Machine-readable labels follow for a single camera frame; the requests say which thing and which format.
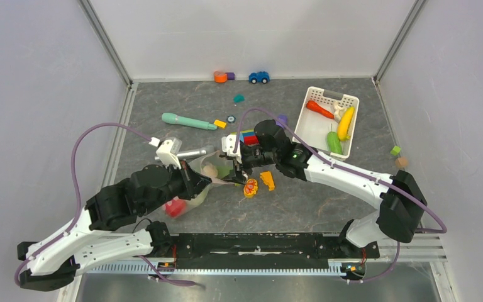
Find orange stepped brick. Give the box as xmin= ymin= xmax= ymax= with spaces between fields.
xmin=260 ymin=171 xmax=275 ymax=191

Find teal small block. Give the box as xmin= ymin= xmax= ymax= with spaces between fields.
xmin=233 ymin=94 xmax=245 ymax=103

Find blue toy car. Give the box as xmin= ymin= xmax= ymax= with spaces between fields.
xmin=248 ymin=71 xmax=270 ymax=84

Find clear polka dot zip bag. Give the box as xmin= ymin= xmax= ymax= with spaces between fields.
xmin=162 ymin=150 xmax=242 ymax=220

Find white toy garlic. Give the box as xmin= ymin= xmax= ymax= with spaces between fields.
xmin=202 ymin=164 xmax=219 ymax=179

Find purple cable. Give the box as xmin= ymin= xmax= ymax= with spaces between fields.
xmin=233 ymin=107 xmax=448 ymax=284
xmin=14 ymin=122 xmax=196 ymax=288

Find small green cube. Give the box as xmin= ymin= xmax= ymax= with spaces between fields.
xmin=390 ymin=145 xmax=401 ymax=157

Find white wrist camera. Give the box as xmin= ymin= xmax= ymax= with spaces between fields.
xmin=221 ymin=134 xmax=242 ymax=164
xmin=148 ymin=137 xmax=182 ymax=169

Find yellow toy banana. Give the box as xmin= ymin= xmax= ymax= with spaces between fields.
xmin=337 ymin=107 xmax=355 ymax=141

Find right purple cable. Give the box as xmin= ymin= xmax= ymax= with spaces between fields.
xmin=233 ymin=107 xmax=448 ymax=284

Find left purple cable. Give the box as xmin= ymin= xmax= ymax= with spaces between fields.
xmin=14 ymin=122 xmax=196 ymax=288

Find short green toy gourd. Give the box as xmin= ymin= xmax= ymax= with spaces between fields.
xmin=326 ymin=131 xmax=343 ymax=155

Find red toy apple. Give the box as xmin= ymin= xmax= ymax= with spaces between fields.
xmin=163 ymin=198 xmax=187 ymax=218

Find white perforated plastic basket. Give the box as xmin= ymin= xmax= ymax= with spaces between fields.
xmin=294 ymin=86 xmax=360 ymax=161

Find mint green toy microphone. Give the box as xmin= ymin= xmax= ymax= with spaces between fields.
xmin=161 ymin=113 xmax=218 ymax=130

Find purple toy microphone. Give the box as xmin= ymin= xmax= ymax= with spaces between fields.
xmin=275 ymin=115 xmax=288 ymax=128

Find blue red green brick stack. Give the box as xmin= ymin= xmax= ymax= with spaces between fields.
xmin=239 ymin=130 xmax=259 ymax=145

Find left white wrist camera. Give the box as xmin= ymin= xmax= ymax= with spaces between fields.
xmin=148 ymin=137 xmax=182 ymax=169

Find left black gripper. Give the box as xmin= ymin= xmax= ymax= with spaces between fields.
xmin=142 ymin=158 xmax=213 ymax=215

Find yellow small brick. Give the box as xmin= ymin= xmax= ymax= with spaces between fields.
xmin=213 ymin=120 xmax=226 ymax=129

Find silver toy microphone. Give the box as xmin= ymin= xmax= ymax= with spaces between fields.
xmin=162 ymin=145 xmax=216 ymax=162

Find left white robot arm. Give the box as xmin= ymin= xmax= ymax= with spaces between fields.
xmin=14 ymin=160 xmax=212 ymax=291

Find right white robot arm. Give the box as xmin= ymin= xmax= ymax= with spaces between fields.
xmin=221 ymin=120 xmax=427 ymax=257

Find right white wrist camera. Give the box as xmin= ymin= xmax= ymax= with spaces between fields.
xmin=221 ymin=134 xmax=242 ymax=164

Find orange and purple block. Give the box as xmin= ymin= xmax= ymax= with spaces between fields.
xmin=213 ymin=70 xmax=236 ymax=84

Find orange round toy slice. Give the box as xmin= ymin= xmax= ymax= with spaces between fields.
xmin=243 ymin=179 xmax=258 ymax=198

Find tan wooden cube right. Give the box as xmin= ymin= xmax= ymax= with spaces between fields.
xmin=395 ymin=157 xmax=409 ymax=169

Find white toy mushroom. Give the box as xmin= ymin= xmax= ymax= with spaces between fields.
xmin=333 ymin=102 xmax=347 ymax=123

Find green toy cabbage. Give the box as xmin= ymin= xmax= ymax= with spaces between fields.
xmin=186 ymin=187 xmax=209 ymax=211

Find red toy chili pepper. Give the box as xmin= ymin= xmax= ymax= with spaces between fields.
xmin=305 ymin=100 xmax=335 ymax=120

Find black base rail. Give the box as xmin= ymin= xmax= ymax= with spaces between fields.
xmin=147 ymin=233 xmax=380 ymax=270

